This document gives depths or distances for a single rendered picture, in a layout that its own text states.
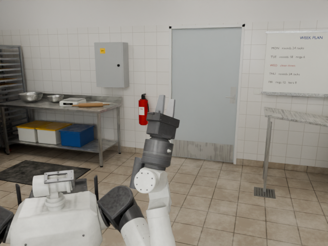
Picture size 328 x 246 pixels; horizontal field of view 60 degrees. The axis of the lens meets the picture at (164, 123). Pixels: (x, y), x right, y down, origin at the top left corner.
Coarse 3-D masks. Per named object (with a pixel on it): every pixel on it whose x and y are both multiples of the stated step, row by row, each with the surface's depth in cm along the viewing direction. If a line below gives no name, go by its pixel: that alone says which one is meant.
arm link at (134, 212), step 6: (132, 204) 97; (126, 210) 96; (132, 210) 94; (138, 210) 96; (120, 216) 97; (126, 216) 93; (132, 216) 93; (138, 216) 93; (120, 222) 93; (126, 222) 92; (120, 228) 93
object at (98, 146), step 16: (64, 96) 503; (80, 96) 493; (96, 96) 484; (0, 112) 468; (32, 112) 531; (96, 112) 409; (32, 144) 467; (48, 144) 465; (96, 144) 465; (112, 144) 465
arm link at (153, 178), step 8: (136, 160) 86; (144, 160) 83; (152, 160) 81; (160, 160) 82; (168, 160) 83; (136, 168) 85; (144, 168) 83; (152, 168) 82; (160, 168) 83; (136, 176) 80; (144, 176) 79; (152, 176) 79; (160, 176) 81; (136, 184) 80; (144, 184) 79; (152, 184) 78; (160, 184) 82; (144, 192) 78; (152, 192) 82
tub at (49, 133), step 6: (42, 126) 476; (48, 126) 476; (54, 126) 476; (60, 126) 476; (66, 126) 486; (42, 132) 465; (48, 132) 461; (54, 132) 458; (60, 132) 470; (42, 138) 468; (48, 138) 464; (54, 138) 460; (60, 138) 471
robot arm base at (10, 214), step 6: (0, 210) 89; (6, 210) 90; (0, 216) 88; (6, 216) 88; (12, 216) 90; (0, 222) 86; (6, 222) 88; (0, 228) 86; (0, 234) 87; (0, 240) 90
